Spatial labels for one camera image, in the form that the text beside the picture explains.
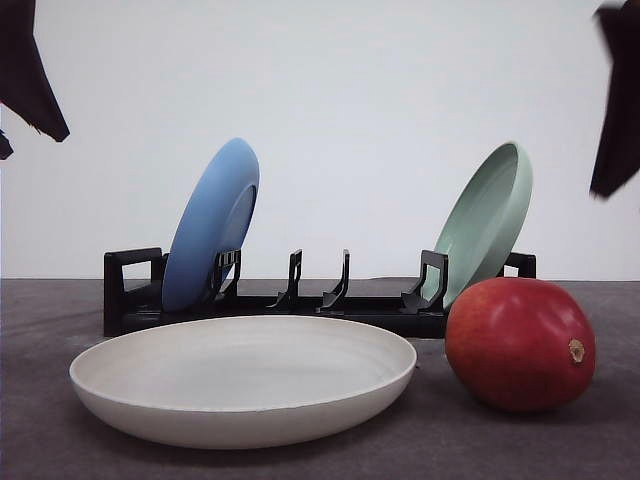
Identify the black gripper finger gripping plate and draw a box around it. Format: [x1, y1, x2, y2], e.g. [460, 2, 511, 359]
[0, 0, 70, 142]

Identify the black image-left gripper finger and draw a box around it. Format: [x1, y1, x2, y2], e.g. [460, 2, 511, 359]
[0, 128, 14, 160]

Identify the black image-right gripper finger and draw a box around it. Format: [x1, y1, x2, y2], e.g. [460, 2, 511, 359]
[592, 0, 640, 199]

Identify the red pomegranate fruit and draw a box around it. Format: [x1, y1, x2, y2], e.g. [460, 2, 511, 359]
[445, 277, 597, 413]

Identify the white plate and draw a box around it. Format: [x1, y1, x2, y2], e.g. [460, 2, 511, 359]
[69, 316, 418, 449]

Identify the green plate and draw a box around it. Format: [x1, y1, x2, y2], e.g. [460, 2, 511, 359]
[422, 142, 534, 309]

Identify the blue plate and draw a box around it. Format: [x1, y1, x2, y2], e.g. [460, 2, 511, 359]
[161, 138, 260, 313]

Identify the black plastic dish rack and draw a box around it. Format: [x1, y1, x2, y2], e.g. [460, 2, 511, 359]
[103, 248, 537, 339]

